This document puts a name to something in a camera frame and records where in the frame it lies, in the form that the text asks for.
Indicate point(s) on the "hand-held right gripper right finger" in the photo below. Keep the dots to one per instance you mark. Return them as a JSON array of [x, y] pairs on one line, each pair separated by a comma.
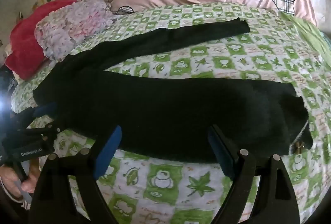
[[219, 154]]

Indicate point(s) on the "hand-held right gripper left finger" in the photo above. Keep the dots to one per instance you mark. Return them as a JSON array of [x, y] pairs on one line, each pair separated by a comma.
[[110, 151]]

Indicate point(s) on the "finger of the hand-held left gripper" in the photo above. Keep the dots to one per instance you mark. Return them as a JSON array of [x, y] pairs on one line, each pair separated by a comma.
[[45, 109], [50, 129]]

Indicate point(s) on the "black pants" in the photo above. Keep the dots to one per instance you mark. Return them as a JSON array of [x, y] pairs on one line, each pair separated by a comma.
[[168, 110]]

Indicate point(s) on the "person's left hand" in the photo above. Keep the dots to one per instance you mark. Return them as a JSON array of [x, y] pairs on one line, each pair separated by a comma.
[[10, 180]]

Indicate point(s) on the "red cloth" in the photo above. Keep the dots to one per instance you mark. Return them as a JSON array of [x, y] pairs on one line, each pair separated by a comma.
[[23, 40]]

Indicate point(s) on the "floral white pink pillow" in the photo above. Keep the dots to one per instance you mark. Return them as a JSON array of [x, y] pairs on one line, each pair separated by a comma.
[[67, 27]]

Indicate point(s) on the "green checked bed sheet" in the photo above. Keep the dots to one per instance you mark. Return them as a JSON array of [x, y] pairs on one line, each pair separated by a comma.
[[232, 58]]

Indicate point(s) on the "plain green cloth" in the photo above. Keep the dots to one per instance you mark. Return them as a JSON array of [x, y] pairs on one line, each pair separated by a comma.
[[310, 35]]

